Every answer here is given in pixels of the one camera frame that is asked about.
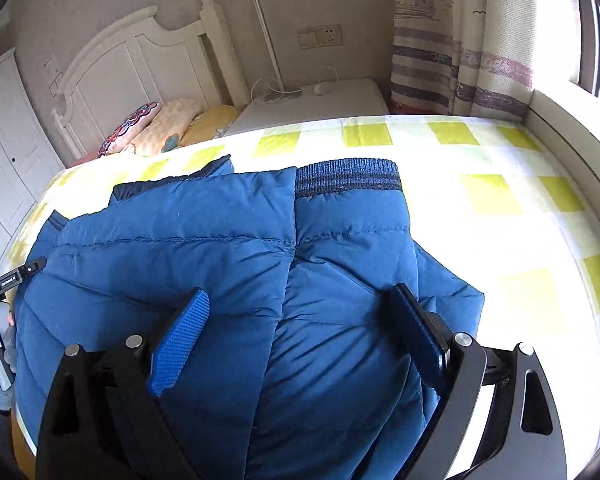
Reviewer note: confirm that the yellow pillow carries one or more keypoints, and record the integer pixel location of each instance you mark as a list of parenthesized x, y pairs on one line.
[(210, 122)]

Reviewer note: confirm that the window sill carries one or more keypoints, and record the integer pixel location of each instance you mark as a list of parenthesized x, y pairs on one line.
[(570, 140)]

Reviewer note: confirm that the yellow white checked quilt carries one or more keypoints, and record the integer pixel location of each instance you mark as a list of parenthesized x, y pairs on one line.
[(480, 235)]

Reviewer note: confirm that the white nightstand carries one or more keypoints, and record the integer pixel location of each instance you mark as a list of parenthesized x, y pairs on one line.
[(320, 107)]

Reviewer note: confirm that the white bed headboard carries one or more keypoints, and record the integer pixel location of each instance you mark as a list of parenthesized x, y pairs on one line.
[(130, 70)]

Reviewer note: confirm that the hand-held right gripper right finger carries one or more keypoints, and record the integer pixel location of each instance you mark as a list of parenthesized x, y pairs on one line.
[(420, 332)]

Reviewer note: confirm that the floral embroidered pillow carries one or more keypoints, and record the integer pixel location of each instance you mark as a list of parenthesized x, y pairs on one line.
[(130, 130)]

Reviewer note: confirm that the patterned curtain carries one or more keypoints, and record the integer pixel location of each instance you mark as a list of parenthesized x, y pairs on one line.
[(430, 60)]

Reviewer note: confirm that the white wardrobe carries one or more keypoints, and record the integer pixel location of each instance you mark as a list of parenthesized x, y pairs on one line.
[(10, 160)]

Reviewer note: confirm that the blue quilted jacket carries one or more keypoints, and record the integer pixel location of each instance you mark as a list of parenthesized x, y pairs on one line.
[(280, 260)]

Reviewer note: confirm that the wall switch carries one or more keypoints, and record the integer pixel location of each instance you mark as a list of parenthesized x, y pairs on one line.
[(55, 85)]

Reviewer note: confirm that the peach pillow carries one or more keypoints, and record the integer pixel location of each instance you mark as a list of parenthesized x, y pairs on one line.
[(172, 125)]

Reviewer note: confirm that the wall socket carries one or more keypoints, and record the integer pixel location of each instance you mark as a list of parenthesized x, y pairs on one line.
[(320, 37)]

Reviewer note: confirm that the white stick lamp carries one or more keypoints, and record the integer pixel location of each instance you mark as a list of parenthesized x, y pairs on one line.
[(267, 35)]

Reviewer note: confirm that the orange floral bed cover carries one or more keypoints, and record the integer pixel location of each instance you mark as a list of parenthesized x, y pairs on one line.
[(22, 450)]

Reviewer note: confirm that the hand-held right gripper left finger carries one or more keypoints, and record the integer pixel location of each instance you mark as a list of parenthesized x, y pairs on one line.
[(180, 345)]

